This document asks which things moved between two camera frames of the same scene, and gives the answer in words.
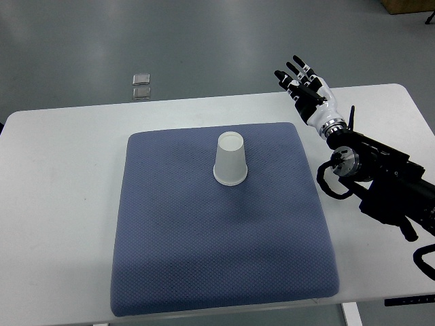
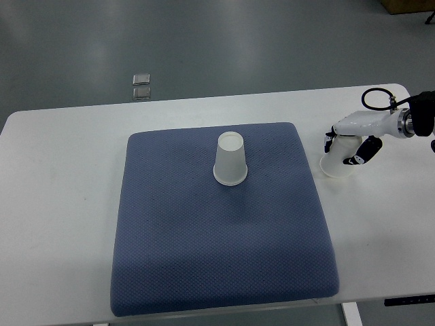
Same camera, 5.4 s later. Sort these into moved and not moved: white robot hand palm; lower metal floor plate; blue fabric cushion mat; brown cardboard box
Moved: white robot hand palm
Not moved: lower metal floor plate; brown cardboard box; blue fabric cushion mat
